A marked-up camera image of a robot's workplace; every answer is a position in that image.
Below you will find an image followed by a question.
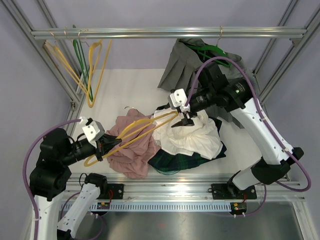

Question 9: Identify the yellow hanger of white skirt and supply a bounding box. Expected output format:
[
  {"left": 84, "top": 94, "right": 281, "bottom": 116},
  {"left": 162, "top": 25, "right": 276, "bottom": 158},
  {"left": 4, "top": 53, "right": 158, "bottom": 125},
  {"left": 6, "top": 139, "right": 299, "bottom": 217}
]
[{"left": 76, "top": 29, "right": 113, "bottom": 109}]

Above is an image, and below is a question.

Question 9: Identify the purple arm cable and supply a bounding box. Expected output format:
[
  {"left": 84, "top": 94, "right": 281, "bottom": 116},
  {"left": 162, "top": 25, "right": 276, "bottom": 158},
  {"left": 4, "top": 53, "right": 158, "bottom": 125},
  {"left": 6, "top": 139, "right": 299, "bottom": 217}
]
[
  {"left": 22, "top": 119, "right": 106, "bottom": 240},
  {"left": 186, "top": 56, "right": 312, "bottom": 217}
]

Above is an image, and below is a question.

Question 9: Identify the green navy plaid skirt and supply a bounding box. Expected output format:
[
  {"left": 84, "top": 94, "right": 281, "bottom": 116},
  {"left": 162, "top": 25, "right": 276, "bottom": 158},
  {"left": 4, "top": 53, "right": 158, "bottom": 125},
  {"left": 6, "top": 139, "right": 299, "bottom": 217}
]
[{"left": 148, "top": 143, "right": 227, "bottom": 171}]

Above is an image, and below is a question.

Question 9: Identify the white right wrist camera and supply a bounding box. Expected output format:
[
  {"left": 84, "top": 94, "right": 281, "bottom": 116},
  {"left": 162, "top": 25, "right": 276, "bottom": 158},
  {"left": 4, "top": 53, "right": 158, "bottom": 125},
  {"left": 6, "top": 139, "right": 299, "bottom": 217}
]
[{"left": 168, "top": 88, "right": 190, "bottom": 113}]

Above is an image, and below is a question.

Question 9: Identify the green plastic hanger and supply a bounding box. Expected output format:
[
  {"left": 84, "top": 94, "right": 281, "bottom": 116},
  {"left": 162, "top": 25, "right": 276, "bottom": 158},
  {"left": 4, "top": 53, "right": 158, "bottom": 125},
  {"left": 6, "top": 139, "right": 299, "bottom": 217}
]
[{"left": 185, "top": 26, "right": 227, "bottom": 63}]

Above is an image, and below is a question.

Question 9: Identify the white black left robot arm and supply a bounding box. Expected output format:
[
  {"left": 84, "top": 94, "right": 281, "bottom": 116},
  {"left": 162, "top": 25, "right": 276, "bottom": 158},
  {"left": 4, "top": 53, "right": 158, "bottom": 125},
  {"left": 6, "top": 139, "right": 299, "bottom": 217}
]
[{"left": 29, "top": 128, "right": 124, "bottom": 240}]

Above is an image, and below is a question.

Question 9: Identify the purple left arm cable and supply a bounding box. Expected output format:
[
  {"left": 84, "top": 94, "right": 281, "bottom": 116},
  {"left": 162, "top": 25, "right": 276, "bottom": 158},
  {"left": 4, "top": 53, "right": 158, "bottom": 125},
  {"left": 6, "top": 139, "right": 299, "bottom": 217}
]
[{"left": 22, "top": 119, "right": 106, "bottom": 240}]

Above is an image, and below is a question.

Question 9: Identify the white slotted cable duct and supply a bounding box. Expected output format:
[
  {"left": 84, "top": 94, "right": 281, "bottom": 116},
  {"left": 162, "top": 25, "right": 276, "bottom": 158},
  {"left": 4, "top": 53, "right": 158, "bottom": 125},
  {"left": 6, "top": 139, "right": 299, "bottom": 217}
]
[{"left": 59, "top": 201, "right": 232, "bottom": 213}]

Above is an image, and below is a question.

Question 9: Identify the yellow plastic hanger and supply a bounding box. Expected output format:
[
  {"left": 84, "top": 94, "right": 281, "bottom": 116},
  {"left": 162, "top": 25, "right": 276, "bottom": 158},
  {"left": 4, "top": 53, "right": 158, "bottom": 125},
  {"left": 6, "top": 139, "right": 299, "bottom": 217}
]
[{"left": 44, "top": 31, "right": 88, "bottom": 96}]

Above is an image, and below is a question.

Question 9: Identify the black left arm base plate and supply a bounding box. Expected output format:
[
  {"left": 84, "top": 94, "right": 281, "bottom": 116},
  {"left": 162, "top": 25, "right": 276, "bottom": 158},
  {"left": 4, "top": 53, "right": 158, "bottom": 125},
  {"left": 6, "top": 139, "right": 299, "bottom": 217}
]
[{"left": 105, "top": 183, "right": 125, "bottom": 200}]

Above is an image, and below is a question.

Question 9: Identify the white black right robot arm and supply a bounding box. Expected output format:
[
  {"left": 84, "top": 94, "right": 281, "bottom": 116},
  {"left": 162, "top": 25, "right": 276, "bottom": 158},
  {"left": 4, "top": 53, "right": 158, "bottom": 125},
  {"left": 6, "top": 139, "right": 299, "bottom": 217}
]
[{"left": 168, "top": 62, "right": 304, "bottom": 199}]

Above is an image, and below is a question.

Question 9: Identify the aluminium frame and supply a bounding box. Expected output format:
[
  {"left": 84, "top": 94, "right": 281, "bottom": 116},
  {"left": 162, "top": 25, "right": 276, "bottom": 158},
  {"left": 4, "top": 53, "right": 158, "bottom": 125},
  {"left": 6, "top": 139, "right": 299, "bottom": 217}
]
[{"left": 0, "top": 0, "right": 320, "bottom": 240}]

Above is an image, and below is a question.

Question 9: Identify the grey pleated skirt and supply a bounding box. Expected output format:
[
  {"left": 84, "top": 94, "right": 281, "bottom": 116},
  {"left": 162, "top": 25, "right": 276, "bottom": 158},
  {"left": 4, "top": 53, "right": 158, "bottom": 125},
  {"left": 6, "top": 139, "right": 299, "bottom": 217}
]
[{"left": 157, "top": 38, "right": 259, "bottom": 129}]

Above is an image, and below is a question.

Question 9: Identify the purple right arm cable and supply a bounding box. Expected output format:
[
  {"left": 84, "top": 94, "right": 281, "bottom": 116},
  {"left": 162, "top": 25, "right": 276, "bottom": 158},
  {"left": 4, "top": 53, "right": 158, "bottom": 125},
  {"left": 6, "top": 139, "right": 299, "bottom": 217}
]
[{"left": 186, "top": 56, "right": 312, "bottom": 217}]

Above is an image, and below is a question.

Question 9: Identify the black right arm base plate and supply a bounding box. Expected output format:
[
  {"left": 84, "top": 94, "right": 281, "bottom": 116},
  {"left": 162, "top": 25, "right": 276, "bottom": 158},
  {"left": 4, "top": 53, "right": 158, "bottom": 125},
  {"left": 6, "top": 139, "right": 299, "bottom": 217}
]
[{"left": 207, "top": 183, "right": 257, "bottom": 200}]

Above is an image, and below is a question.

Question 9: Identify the white skirt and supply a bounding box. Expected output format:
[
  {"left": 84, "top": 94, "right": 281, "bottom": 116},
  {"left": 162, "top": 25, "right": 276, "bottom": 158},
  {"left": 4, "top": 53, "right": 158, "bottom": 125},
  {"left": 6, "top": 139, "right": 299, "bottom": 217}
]
[{"left": 152, "top": 110, "right": 223, "bottom": 160}]

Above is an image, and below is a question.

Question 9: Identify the teal plastic basin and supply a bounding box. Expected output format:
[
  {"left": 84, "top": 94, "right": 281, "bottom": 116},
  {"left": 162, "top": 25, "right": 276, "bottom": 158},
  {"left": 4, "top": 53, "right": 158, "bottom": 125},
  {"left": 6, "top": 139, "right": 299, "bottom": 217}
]
[{"left": 153, "top": 167, "right": 180, "bottom": 176}]

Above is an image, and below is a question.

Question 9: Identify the pink pleated skirt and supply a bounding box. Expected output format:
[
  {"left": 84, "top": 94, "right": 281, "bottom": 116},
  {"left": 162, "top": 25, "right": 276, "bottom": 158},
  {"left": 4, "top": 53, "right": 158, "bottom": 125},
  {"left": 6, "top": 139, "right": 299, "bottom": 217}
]
[{"left": 106, "top": 109, "right": 160, "bottom": 179}]

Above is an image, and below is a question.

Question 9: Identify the yellow hanger of pink skirt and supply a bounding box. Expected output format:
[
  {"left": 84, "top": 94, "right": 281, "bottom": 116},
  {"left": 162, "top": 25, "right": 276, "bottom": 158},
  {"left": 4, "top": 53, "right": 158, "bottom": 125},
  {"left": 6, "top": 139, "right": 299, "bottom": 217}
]
[{"left": 83, "top": 106, "right": 180, "bottom": 168}]

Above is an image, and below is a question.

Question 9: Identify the green hanger of plaid skirt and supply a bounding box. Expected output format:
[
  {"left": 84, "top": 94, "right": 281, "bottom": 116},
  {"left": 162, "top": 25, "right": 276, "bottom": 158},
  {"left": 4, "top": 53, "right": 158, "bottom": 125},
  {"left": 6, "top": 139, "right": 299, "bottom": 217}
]
[{"left": 72, "top": 39, "right": 93, "bottom": 101}]

